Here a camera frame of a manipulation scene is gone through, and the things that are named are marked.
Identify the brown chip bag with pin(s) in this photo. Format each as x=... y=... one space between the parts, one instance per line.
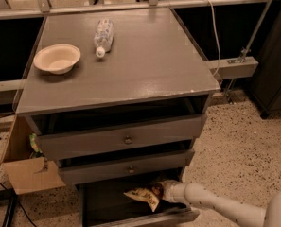
x=152 y=195

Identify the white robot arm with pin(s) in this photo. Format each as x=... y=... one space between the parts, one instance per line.
x=242 y=214

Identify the grey drawer cabinet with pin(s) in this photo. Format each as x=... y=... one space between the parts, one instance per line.
x=124 y=121

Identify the grey top drawer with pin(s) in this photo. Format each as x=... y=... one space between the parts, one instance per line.
x=90 y=142

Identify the grey middle drawer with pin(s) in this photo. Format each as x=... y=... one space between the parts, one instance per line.
x=126 y=167

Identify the grey open bottom drawer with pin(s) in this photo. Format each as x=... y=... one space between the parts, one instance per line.
x=103 y=204

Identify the clear plastic water bottle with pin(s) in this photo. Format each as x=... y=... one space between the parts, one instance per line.
x=104 y=36

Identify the white paper bowl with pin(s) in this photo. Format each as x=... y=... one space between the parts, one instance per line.
x=57 y=59

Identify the dark cabinet at right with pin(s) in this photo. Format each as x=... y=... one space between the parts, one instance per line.
x=266 y=83

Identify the brown cardboard box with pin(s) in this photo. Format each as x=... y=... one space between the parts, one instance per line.
x=26 y=174

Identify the grey metal rail frame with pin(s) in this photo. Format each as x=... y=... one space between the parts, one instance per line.
x=121 y=7

